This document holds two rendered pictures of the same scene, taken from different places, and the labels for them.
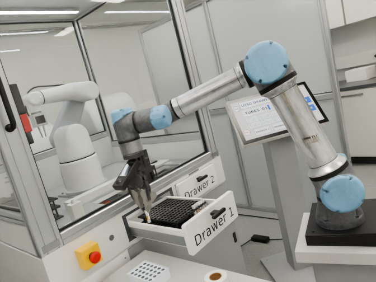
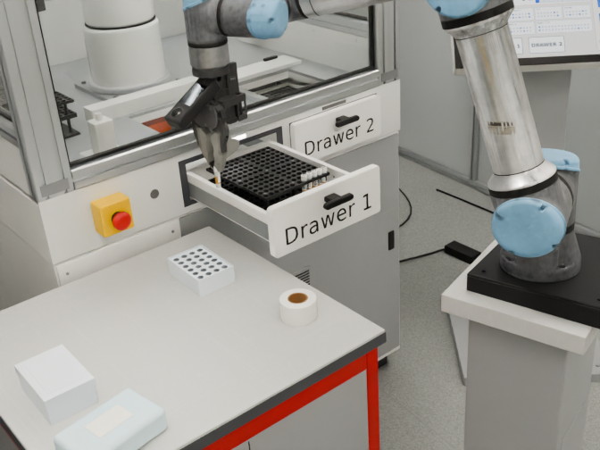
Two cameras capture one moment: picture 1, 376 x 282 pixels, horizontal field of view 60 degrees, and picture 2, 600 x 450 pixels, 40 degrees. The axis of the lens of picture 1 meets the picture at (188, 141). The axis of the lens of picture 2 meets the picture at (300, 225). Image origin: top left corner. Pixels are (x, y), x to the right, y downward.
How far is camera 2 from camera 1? 51 cm
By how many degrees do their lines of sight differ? 20
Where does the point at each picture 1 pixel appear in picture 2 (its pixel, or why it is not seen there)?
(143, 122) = (234, 21)
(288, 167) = (542, 131)
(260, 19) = not seen: outside the picture
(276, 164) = not seen: hidden behind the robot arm
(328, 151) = (524, 154)
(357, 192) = (546, 232)
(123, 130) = (198, 26)
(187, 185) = (314, 129)
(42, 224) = (45, 150)
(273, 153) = not seen: hidden behind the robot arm
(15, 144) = (16, 12)
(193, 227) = (287, 214)
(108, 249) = (146, 212)
